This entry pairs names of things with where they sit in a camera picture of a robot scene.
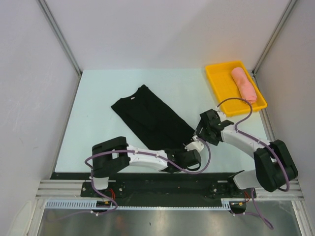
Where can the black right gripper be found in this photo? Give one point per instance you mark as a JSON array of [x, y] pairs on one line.
[[214, 141]]

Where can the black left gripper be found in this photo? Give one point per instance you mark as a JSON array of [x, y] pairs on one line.
[[179, 149]]

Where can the black t-shirt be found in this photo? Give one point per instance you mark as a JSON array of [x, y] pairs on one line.
[[153, 121]]

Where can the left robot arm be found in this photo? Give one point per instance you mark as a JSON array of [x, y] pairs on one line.
[[112, 156]]

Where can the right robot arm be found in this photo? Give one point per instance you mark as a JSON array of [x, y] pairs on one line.
[[274, 166]]

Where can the yellow plastic tray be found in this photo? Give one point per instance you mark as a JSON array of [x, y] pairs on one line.
[[224, 87]]

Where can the rolled pink t-shirt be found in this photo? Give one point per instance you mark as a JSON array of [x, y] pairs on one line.
[[245, 87]]

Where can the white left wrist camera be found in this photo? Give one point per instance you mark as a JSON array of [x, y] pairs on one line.
[[196, 144]]

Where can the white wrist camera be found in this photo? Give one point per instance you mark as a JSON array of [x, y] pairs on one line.
[[220, 113], [196, 144]]

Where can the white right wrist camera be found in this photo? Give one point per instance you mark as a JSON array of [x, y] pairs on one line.
[[220, 113]]

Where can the white slotted cable duct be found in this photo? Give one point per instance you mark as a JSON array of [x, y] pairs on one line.
[[103, 205]]

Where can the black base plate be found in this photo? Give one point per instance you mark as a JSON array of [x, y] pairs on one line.
[[164, 188]]

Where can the right aluminium frame post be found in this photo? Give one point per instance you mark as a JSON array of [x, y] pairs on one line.
[[275, 34]]

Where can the aluminium frame post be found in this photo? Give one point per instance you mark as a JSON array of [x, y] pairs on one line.
[[48, 14], [275, 34]]

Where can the left aluminium frame post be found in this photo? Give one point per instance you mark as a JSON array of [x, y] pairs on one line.
[[48, 14]]

